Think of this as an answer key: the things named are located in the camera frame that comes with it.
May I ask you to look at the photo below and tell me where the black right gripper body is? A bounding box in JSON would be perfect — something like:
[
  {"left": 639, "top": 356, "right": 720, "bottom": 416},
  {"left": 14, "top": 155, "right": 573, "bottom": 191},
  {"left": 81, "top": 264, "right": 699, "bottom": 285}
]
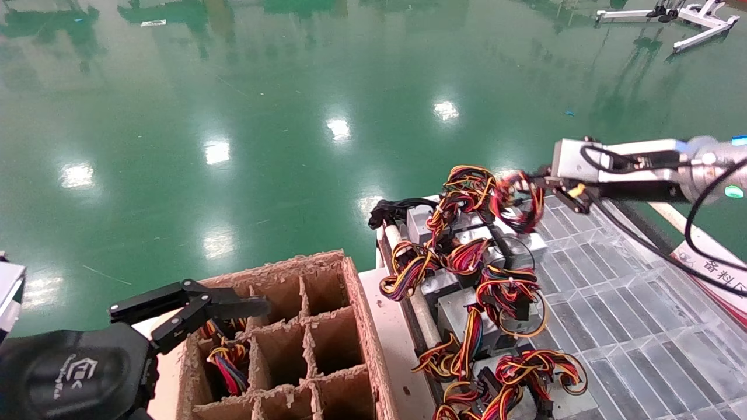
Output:
[{"left": 575, "top": 178, "right": 686, "bottom": 205}]

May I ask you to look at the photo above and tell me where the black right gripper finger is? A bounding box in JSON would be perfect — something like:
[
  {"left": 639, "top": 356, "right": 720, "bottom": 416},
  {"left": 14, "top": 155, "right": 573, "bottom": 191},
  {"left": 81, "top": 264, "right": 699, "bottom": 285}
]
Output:
[
  {"left": 554, "top": 190, "right": 591, "bottom": 215},
  {"left": 525, "top": 169, "right": 575, "bottom": 193}
]

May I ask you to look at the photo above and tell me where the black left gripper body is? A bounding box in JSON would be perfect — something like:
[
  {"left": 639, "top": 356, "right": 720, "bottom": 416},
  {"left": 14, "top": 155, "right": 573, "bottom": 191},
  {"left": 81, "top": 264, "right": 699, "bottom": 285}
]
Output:
[{"left": 0, "top": 323, "right": 159, "bottom": 420}]

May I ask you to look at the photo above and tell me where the power supply with coloured wires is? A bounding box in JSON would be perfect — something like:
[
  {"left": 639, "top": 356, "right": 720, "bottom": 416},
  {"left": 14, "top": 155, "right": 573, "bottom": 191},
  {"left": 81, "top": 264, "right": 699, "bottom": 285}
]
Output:
[
  {"left": 446, "top": 225, "right": 508, "bottom": 276},
  {"left": 379, "top": 240, "right": 463, "bottom": 301},
  {"left": 473, "top": 349, "right": 588, "bottom": 420},
  {"left": 407, "top": 166, "right": 508, "bottom": 243},
  {"left": 493, "top": 171, "right": 549, "bottom": 269},
  {"left": 411, "top": 306, "right": 485, "bottom": 380},
  {"left": 438, "top": 265, "right": 549, "bottom": 351}
]

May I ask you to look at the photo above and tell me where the brown cardboard divider box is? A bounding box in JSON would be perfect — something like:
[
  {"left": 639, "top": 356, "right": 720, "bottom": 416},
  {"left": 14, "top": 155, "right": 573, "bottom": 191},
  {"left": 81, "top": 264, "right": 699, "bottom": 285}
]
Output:
[{"left": 175, "top": 250, "right": 400, "bottom": 420}]

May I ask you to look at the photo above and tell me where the white sign with Chinese text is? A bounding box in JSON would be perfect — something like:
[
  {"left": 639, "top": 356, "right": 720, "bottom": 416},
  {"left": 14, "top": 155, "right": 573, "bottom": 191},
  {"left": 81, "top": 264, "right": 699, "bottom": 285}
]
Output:
[{"left": 671, "top": 239, "right": 747, "bottom": 327}]

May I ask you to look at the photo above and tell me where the clear plastic divider tray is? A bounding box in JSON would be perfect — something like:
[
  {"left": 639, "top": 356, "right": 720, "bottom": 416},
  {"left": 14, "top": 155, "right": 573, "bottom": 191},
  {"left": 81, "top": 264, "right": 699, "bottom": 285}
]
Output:
[{"left": 525, "top": 198, "right": 747, "bottom": 420}]

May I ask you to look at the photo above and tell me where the white metal floor stand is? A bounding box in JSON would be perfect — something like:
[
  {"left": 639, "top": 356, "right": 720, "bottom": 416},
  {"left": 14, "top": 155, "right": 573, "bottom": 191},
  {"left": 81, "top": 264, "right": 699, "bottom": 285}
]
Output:
[{"left": 595, "top": 0, "right": 742, "bottom": 54}]

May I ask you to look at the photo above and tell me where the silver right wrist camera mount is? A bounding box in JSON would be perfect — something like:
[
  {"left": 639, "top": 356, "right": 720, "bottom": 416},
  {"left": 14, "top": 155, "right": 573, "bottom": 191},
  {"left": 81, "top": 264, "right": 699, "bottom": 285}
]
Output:
[{"left": 551, "top": 138, "right": 690, "bottom": 186}]

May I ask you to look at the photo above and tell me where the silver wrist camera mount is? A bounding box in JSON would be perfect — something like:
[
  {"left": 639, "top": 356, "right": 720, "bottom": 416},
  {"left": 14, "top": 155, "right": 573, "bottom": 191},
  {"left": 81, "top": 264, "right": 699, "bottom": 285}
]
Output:
[
  {"left": 0, "top": 261, "right": 27, "bottom": 342},
  {"left": 551, "top": 138, "right": 690, "bottom": 186}
]

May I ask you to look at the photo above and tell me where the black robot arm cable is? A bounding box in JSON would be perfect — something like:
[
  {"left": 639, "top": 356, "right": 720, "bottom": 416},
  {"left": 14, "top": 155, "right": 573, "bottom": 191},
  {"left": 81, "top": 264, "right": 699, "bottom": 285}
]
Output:
[{"left": 581, "top": 145, "right": 747, "bottom": 298}]

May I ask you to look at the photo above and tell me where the wire bundle inside box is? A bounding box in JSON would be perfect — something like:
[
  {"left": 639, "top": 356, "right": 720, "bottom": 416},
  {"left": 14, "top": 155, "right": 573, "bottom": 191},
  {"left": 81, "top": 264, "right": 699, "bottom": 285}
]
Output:
[{"left": 201, "top": 318, "right": 252, "bottom": 397}]

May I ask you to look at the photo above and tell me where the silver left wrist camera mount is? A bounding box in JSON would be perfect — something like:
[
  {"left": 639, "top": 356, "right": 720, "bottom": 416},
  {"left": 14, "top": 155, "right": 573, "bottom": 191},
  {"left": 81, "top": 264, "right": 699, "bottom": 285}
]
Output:
[{"left": 0, "top": 261, "right": 27, "bottom": 342}]

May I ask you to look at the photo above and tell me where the black cable bundle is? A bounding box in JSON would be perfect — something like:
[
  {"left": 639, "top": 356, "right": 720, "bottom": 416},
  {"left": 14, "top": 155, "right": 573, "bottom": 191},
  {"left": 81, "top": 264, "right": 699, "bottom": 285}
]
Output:
[{"left": 369, "top": 197, "right": 439, "bottom": 230}]

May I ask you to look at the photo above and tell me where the coloured wire harness right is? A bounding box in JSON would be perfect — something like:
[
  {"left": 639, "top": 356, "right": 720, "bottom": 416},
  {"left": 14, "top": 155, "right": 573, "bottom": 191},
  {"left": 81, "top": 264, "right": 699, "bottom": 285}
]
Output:
[{"left": 435, "top": 379, "right": 526, "bottom": 420}]

